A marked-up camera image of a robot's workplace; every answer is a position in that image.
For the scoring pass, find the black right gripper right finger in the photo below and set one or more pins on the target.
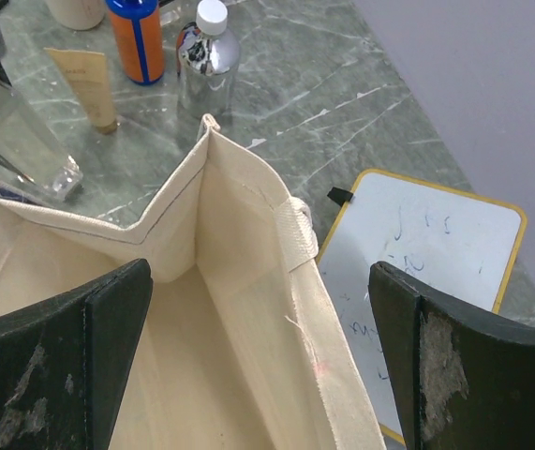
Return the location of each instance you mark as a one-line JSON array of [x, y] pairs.
[[462, 377]]

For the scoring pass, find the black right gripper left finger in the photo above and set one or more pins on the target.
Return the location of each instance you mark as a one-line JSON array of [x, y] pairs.
[[65, 362]]

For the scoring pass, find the cream canvas tote bag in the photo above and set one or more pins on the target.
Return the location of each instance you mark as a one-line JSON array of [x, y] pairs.
[[241, 347]]

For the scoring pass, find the clear bottle with dark cap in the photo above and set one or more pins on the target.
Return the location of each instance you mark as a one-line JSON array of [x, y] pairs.
[[28, 148]]

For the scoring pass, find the orange blue spray bottle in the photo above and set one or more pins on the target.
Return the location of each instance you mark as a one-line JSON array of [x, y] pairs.
[[138, 36]]

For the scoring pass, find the yellow-framed small whiteboard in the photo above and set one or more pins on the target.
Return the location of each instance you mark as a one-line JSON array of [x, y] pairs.
[[457, 242]]

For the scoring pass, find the beige squeeze tube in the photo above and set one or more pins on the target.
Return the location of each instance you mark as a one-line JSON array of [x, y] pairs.
[[88, 77]]

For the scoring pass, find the cream cylindrical bottle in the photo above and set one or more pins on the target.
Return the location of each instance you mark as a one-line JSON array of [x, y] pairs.
[[77, 15]]

